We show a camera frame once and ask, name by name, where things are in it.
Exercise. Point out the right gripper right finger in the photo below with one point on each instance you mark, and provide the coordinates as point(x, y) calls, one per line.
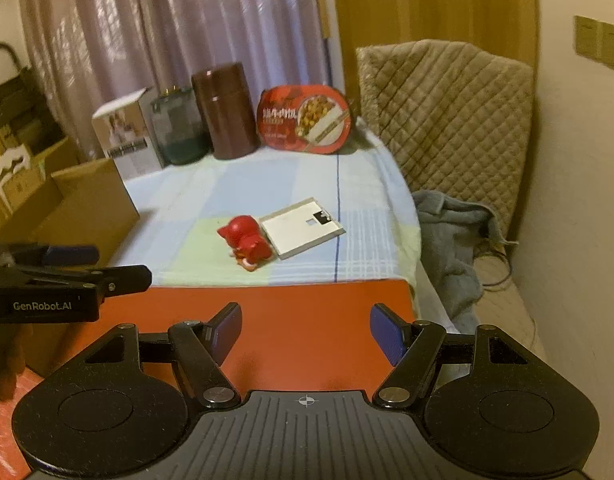
point(411, 350)

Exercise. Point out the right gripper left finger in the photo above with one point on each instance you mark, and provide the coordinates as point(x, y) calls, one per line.
point(199, 350)

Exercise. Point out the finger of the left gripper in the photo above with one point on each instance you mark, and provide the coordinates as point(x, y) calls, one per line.
point(29, 294)
point(48, 255)

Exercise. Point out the person's left hand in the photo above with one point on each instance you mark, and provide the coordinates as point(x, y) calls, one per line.
point(12, 359)

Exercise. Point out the open cardboard box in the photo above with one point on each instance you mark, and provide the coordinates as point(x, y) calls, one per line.
point(86, 204)

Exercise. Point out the red flat cardboard sheet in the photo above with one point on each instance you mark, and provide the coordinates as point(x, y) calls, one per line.
point(305, 367)

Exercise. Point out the red cat figurine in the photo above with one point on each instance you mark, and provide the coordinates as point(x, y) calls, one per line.
point(249, 246)

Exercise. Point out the grey crumpled cloth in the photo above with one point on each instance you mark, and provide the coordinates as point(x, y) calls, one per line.
point(454, 234)

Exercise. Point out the black folding cart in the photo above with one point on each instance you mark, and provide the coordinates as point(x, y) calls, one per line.
point(25, 117)

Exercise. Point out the checked pastel tablecloth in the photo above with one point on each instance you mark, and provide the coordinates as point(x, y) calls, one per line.
point(360, 188)

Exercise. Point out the white flat card box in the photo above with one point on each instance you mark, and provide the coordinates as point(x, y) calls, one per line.
point(299, 227)

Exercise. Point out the white product box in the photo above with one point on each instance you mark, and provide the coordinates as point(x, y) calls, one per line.
point(124, 128)

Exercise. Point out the green glass jar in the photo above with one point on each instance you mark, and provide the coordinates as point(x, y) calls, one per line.
point(179, 126)

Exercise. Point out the beige quilted chair cover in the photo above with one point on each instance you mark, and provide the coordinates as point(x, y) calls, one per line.
point(456, 118)

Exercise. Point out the purple curtain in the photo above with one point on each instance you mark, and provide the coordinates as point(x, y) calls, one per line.
point(89, 52)

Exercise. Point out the red oval food tin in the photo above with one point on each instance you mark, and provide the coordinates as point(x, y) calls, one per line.
point(309, 118)

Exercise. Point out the brown cylindrical canister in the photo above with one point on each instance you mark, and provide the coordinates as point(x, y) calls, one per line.
point(223, 97)

